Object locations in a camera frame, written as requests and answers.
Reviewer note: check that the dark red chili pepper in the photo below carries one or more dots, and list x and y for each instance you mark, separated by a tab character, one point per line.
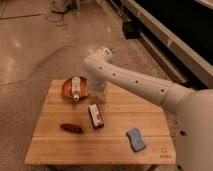
71	128

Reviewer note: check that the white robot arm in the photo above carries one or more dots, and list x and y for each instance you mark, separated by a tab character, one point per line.
194	108

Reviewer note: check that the white bottle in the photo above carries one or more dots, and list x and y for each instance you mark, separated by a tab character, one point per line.
76	88

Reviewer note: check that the orange bowl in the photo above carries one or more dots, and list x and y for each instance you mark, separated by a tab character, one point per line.
67	88

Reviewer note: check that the wooden table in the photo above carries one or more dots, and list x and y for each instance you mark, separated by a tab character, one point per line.
122	111

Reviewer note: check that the blue sponge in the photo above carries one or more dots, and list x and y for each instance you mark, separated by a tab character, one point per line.
135	139

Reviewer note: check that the black box under counter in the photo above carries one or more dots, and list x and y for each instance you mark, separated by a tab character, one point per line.
130	30

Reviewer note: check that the white object on floor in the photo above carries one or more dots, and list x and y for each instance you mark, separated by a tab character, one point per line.
62	6

